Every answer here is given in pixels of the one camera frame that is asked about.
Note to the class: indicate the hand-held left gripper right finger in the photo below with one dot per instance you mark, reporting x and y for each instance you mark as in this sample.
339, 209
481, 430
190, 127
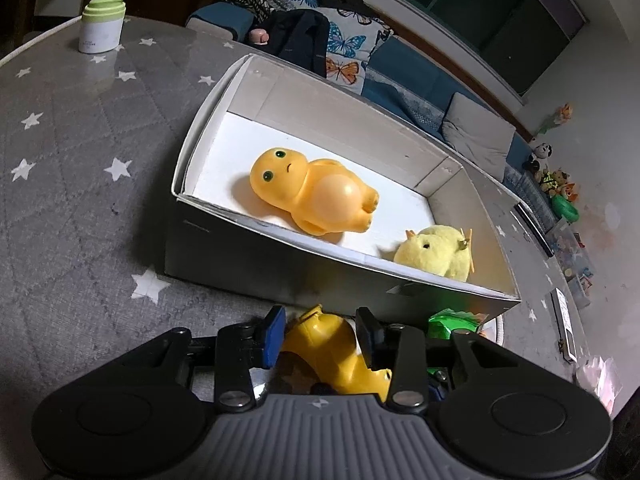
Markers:
365, 342

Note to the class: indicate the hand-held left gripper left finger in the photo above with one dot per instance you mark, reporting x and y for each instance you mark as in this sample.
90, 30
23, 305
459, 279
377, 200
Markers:
272, 335

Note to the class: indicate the yellow plastic toy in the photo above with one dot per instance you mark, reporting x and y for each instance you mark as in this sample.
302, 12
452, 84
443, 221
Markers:
330, 350

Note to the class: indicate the white cardboard box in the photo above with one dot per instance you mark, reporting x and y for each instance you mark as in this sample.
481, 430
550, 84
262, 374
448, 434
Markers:
320, 110

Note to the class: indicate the green plastic toy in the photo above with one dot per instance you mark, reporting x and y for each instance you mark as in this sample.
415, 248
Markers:
447, 324

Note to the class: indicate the yellow plush chick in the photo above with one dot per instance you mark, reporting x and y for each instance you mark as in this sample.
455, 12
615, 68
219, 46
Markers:
435, 252

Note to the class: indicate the orange rubber doll toy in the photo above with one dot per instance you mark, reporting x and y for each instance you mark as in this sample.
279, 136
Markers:
325, 200

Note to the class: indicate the white flat stick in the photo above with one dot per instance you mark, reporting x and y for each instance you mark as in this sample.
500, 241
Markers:
564, 327

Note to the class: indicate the black flat bar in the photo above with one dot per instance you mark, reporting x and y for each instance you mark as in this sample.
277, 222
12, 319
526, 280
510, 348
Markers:
532, 230

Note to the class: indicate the clear plastic storage bin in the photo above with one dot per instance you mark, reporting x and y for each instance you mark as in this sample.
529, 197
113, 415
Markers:
572, 260

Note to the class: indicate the grey cushion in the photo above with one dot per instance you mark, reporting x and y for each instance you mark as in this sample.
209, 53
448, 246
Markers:
477, 132

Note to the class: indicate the pink plastic bag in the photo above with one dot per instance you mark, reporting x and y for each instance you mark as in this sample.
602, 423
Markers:
600, 382

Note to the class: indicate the green round object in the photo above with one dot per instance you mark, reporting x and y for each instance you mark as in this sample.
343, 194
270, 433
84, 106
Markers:
565, 208

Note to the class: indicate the pile of plush toys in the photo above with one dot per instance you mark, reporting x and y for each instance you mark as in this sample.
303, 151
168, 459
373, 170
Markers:
555, 182

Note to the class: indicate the grey star print tablecloth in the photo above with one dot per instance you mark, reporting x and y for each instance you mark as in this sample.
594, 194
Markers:
90, 160

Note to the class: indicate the panda plush toy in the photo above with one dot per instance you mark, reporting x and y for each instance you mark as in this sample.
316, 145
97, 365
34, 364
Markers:
541, 151

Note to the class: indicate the blue sofa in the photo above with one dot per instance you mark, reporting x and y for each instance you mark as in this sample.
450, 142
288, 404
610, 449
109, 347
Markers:
415, 85

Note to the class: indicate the dark jacket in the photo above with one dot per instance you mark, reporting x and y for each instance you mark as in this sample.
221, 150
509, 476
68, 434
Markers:
300, 40

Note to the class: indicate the pink small object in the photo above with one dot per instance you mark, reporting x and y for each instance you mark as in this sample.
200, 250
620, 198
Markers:
259, 36

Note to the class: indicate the butterfly print pillow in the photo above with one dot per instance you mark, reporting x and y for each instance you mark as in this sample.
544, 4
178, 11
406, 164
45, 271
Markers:
350, 40

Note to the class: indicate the orange figure on sill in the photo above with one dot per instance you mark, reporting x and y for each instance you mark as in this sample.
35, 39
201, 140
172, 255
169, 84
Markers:
564, 114

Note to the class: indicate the white jar with green lid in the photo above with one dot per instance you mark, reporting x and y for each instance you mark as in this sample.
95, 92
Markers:
100, 30

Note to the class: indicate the dark window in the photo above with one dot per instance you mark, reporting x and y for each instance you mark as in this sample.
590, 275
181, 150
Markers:
480, 10

